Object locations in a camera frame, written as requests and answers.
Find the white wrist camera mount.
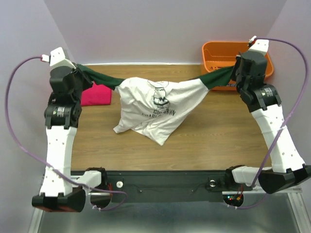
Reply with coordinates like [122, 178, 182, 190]
[248, 36, 269, 56]
[41, 47, 77, 69]

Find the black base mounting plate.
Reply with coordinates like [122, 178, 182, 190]
[87, 170, 253, 204]

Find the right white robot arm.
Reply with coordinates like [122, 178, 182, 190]
[224, 50, 311, 194]

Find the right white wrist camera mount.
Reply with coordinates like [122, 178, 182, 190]
[248, 36, 269, 56]

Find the orange plastic basket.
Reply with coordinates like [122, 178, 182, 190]
[201, 41, 274, 91]

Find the aluminium table frame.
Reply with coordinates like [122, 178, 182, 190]
[29, 187, 311, 233]

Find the folded pink t-shirt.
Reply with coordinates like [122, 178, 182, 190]
[81, 83, 112, 106]

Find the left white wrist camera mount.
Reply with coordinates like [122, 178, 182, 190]
[41, 47, 77, 69]

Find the white green-sleeved t-shirt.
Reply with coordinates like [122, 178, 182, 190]
[77, 64, 233, 146]

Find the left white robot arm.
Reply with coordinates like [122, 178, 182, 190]
[32, 66, 108, 212]

